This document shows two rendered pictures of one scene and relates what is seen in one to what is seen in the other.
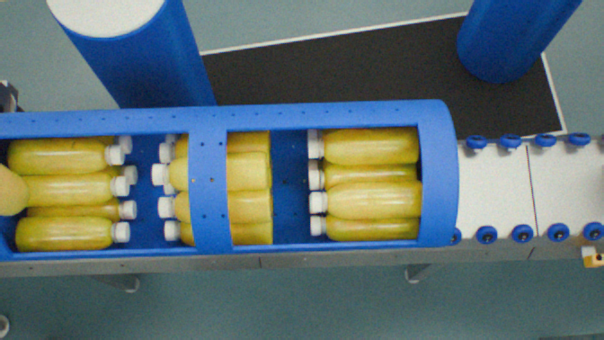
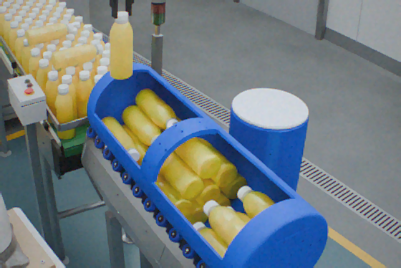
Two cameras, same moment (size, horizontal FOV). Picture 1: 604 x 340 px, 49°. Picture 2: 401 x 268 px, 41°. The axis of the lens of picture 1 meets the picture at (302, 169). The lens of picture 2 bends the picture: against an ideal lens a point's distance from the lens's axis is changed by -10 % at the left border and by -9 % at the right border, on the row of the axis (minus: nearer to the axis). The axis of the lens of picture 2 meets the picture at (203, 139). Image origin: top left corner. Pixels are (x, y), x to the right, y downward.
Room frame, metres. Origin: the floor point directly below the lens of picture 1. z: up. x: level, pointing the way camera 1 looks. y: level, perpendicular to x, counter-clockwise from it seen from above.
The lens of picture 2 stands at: (-0.34, -0.98, 2.05)
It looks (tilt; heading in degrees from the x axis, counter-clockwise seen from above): 33 degrees down; 58
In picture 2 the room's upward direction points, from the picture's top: 3 degrees clockwise
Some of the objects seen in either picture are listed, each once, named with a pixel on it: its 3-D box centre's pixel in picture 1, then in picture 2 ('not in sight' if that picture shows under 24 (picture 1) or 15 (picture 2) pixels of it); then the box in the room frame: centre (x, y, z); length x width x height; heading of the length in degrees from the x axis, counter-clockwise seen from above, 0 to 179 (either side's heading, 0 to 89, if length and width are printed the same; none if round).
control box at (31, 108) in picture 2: not in sight; (26, 98); (0.02, 0.86, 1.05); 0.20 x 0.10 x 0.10; 92
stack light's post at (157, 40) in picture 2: not in sight; (155, 142); (0.66, 1.06, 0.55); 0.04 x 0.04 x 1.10; 2
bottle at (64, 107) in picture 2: not in sight; (64, 112); (0.15, 0.78, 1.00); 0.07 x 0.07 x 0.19
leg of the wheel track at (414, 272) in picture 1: (429, 262); not in sight; (0.28, -0.39, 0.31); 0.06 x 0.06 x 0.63; 2
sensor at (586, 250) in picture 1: (592, 247); not in sight; (0.22, -0.62, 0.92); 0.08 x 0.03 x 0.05; 2
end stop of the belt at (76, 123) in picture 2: not in sight; (108, 114); (0.31, 0.74, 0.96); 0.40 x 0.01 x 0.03; 2
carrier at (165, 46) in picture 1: (151, 65); (258, 204); (0.80, 0.43, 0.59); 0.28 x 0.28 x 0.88
